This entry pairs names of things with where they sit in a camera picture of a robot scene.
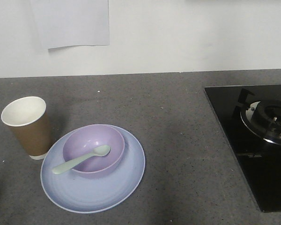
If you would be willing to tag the black glass gas stove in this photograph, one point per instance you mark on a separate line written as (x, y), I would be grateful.
(259, 160)

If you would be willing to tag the steel gas burner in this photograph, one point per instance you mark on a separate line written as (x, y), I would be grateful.
(263, 118)

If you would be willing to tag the white paper sheet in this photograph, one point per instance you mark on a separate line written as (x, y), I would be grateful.
(63, 23)

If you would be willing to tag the mint green plastic spoon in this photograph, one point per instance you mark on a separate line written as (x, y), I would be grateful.
(100, 151)

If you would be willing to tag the brown paper cup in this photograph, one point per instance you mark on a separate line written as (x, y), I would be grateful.
(28, 120)

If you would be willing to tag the lilac plastic bowl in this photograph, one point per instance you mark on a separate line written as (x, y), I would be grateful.
(85, 139)

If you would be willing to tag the light blue plate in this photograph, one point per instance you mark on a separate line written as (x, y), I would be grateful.
(87, 195)

